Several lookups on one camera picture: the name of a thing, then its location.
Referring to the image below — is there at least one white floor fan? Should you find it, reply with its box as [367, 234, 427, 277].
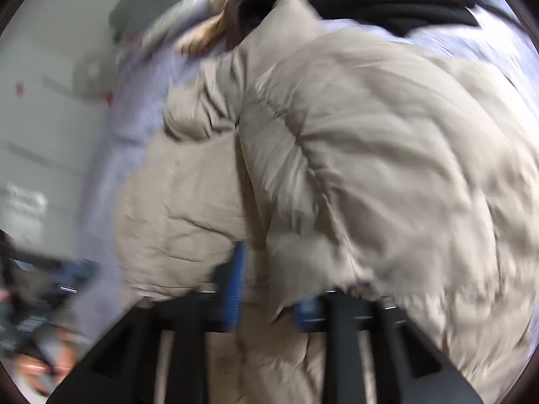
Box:
[73, 53, 114, 102]

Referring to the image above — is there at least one grey striped pillow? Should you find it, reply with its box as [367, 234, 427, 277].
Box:
[143, 0, 215, 47]

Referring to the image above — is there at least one lavender fleece blanket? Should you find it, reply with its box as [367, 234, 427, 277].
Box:
[78, 0, 539, 346]

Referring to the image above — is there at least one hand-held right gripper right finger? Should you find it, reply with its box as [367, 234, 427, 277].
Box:
[292, 288, 485, 404]

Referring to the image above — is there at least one tan and white striped cloth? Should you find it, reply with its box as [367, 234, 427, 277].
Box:
[175, 0, 426, 55]

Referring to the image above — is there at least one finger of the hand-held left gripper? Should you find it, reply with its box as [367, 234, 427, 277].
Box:
[53, 259, 102, 293]

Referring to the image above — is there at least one beige puffer jacket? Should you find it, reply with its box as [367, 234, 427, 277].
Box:
[114, 0, 539, 404]

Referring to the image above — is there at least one black cloth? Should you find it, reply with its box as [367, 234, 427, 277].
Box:
[240, 0, 502, 36]

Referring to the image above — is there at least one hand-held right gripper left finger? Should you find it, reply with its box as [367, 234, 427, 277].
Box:
[46, 242, 250, 404]

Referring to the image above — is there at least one person's left hand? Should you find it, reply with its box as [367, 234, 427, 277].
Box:
[14, 328, 85, 394]

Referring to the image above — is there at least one grey quilted headboard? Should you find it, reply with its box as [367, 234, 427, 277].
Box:
[109, 0, 211, 38]

